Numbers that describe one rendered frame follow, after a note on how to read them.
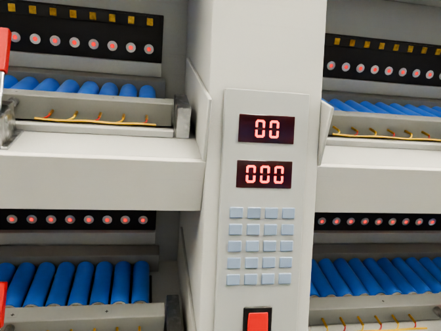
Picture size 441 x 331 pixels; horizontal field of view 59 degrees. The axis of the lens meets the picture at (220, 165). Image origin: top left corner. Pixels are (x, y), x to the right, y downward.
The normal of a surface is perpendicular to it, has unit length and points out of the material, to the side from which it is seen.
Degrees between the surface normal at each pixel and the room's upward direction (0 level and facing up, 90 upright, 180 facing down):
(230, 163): 90
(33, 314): 21
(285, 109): 90
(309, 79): 90
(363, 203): 111
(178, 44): 90
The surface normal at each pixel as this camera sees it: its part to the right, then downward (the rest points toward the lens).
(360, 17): 0.19, 0.06
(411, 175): 0.16, 0.41
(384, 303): 0.11, -0.91
